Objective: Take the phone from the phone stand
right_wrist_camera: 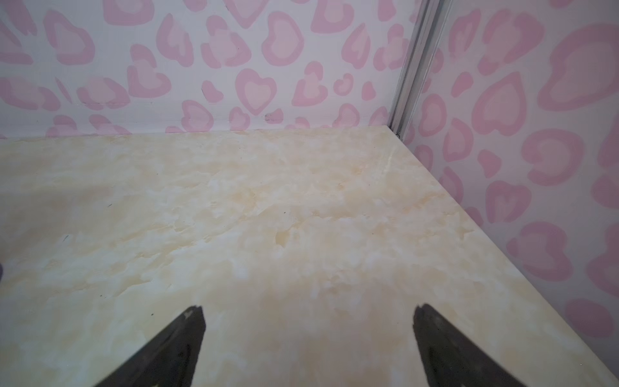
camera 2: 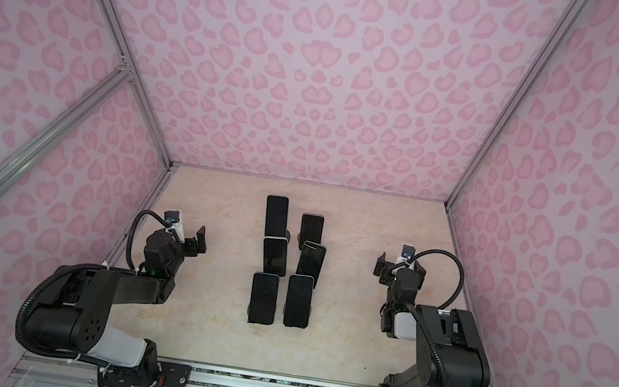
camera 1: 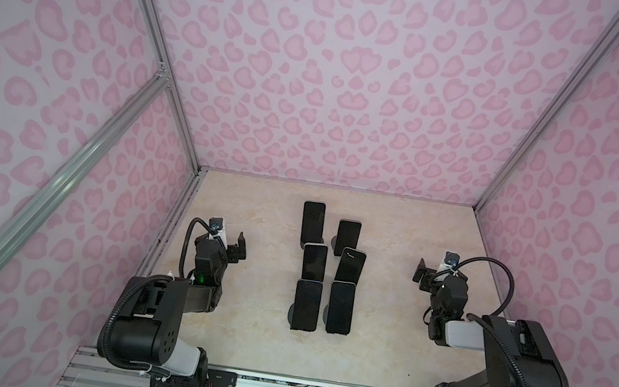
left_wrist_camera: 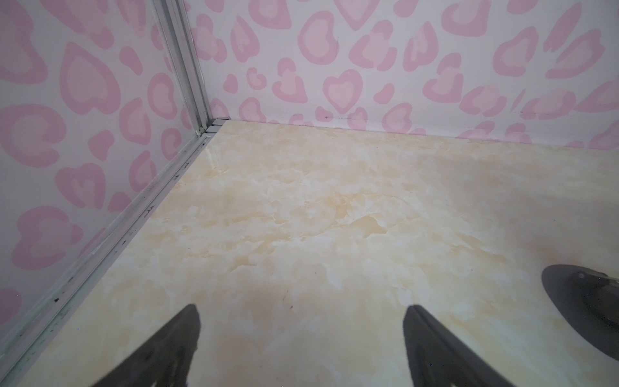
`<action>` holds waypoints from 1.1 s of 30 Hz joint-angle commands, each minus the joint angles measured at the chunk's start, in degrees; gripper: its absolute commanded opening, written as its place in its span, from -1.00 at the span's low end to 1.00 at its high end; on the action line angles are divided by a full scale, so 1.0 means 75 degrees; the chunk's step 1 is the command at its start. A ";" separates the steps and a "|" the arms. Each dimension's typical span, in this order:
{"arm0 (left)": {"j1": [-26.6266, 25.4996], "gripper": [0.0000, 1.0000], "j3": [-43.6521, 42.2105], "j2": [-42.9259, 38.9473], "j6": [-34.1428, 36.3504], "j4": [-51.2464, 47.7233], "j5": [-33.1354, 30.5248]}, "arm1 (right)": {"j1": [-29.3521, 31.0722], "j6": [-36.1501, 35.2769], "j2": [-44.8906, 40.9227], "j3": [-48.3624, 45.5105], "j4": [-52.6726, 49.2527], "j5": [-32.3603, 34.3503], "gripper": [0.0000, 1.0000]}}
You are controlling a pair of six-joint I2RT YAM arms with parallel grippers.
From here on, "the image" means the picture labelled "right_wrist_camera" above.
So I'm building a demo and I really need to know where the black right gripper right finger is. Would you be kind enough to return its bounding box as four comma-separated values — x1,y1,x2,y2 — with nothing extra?
413,304,524,387

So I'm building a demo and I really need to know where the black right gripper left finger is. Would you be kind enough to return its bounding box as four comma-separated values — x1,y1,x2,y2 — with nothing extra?
96,306,206,387

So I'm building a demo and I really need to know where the aluminium frame post back right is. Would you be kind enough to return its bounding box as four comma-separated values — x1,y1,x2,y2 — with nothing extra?
387,0,453,140

